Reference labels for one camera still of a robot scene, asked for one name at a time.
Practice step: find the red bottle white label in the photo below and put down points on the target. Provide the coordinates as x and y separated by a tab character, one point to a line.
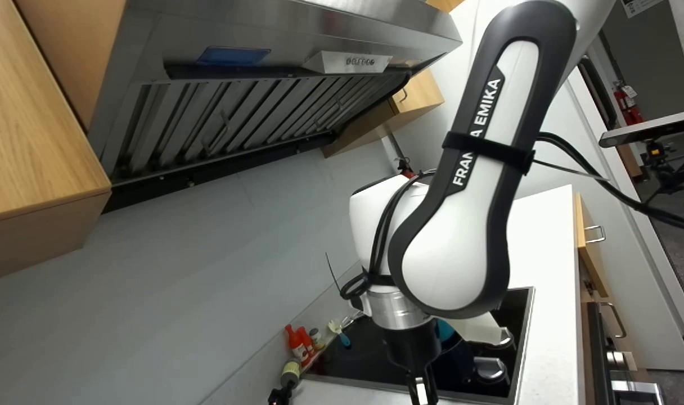
303	342

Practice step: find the wooden cabinet door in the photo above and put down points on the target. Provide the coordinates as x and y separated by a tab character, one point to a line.
619	351

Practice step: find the grey table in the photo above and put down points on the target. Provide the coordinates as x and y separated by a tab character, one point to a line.
649	128

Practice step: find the black glass cooktop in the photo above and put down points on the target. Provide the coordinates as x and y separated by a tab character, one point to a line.
349	360

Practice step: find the teal cooking pot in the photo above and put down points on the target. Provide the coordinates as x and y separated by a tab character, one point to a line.
449	335

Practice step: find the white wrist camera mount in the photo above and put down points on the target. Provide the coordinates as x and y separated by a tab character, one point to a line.
478	330

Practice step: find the dark bottle yellow label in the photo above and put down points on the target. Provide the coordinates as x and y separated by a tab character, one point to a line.
287	379

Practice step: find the long wooden fascia panel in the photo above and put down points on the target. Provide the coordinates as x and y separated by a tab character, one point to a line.
584	339

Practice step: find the silver oven knob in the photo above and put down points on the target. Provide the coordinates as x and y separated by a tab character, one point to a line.
616	359

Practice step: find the small wooden wall cabinet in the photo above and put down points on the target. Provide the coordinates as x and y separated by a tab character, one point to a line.
401	105

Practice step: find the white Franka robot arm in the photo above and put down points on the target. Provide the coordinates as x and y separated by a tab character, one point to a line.
462	248

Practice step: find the red fire extinguisher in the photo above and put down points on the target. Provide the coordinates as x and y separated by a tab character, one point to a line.
629	105

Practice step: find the stainless steel range hood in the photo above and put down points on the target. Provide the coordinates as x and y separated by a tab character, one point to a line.
243	113

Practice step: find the black equipment stand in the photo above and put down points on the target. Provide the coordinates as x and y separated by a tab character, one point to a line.
670	170

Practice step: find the black built-in oven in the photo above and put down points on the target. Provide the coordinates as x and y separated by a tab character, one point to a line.
601	383

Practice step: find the large wooden wall cabinet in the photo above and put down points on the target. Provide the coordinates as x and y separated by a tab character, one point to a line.
35	149

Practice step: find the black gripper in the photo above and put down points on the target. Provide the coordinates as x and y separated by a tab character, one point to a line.
413	351

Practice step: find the wooden drawer front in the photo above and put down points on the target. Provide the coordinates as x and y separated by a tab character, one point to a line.
590	266

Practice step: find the silver cooktop knob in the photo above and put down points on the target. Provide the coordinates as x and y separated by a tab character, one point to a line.
505	339
491	370

